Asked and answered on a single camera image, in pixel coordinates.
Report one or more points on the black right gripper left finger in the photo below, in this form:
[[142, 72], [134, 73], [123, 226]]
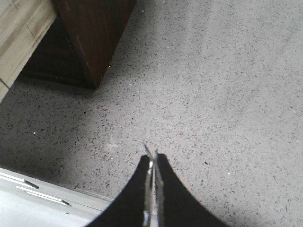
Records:
[[132, 207]]

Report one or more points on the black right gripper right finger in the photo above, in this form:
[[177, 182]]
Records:
[[176, 206]]

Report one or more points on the wooden drawer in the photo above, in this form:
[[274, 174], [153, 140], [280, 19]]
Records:
[[23, 24]]

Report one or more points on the dark wooden drawer cabinet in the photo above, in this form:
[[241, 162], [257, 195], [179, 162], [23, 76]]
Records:
[[78, 47]]

